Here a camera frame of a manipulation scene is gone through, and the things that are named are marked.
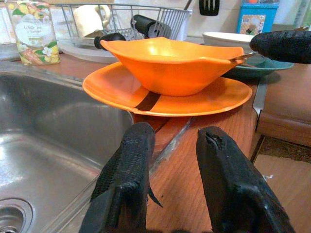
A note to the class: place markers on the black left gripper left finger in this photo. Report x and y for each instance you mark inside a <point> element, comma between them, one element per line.
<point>126,174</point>

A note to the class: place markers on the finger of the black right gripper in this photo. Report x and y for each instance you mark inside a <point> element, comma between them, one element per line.
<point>284,46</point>

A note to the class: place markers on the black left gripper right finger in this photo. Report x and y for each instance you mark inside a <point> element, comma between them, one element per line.
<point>233,189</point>

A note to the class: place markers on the metal spoon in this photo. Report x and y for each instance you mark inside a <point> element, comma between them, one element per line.
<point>239,57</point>

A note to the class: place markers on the orange plate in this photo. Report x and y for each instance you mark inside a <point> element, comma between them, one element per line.
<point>109,89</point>

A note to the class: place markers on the teal plate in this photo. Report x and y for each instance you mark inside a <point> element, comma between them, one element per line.
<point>262,70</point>

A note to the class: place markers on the blue box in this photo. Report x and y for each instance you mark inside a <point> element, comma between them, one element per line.
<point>245,12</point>

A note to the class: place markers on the silver metal strip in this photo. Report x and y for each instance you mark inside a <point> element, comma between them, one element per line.
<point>260,97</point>

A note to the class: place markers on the white bowl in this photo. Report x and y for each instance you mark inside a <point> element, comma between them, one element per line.
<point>226,40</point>

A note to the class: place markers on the stainless steel double sink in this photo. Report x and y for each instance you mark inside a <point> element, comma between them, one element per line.
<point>48,145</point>

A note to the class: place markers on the black slotted spatula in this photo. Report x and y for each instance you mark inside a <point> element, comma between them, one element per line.
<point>201,11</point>

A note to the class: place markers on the white cutlery caddy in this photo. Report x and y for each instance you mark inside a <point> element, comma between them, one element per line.
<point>181,28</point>

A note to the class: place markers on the metal sink drain strainer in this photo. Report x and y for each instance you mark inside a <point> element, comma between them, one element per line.
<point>12,218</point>

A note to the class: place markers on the grey rack drip tray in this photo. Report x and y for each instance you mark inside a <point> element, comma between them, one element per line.
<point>80,52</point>

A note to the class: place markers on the white mug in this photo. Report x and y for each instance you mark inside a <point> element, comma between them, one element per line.
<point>87,20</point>

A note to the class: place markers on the floral label soap bottle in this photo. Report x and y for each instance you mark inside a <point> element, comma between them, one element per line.
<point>34,36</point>

